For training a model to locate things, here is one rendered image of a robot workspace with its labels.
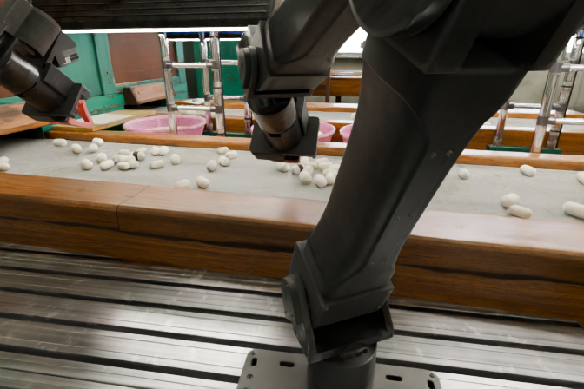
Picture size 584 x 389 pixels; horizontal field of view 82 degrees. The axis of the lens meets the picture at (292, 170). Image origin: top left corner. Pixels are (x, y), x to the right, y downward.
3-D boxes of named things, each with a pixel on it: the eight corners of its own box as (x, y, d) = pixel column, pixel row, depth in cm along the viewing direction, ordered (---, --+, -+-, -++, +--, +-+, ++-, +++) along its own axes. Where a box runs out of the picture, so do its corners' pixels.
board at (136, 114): (93, 131, 102) (92, 128, 101) (51, 129, 105) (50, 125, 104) (156, 113, 132) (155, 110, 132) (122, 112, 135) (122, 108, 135)
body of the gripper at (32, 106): (43, 88, 63) (6, 62, 56) (89, 89, 61) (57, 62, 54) (29, 118, 61) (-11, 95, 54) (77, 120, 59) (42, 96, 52)
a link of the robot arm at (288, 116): (253, 102, 49) (238, 71, 42) (290, 89, 48) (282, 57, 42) (262, 142, 46) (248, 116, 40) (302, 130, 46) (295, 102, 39)
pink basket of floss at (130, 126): (218, 152, 113) (216, 124, 110) (132, 165, 100) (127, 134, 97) (196, 136, 134) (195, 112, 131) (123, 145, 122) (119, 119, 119)
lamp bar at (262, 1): (279, 26, 66) (279, -15, 64) (20, 30, 78) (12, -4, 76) (288, 29, 73) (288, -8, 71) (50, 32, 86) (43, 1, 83)
